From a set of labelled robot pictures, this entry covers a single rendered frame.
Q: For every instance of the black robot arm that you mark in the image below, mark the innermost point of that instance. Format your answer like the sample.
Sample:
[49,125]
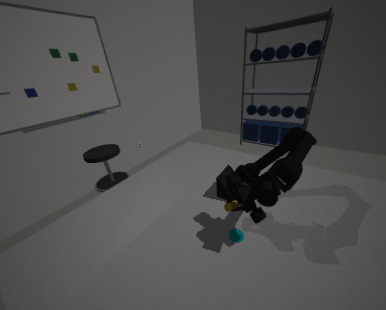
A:
[289,169]

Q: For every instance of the cyan circle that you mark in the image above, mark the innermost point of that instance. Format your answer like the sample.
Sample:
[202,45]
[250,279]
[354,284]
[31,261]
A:
[235,235]

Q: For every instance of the yellow tall cylinder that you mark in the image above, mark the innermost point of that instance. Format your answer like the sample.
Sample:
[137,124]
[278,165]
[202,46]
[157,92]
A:
[231,205]

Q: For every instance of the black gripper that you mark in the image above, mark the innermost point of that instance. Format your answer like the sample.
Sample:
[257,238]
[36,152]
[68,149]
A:
[257,214]

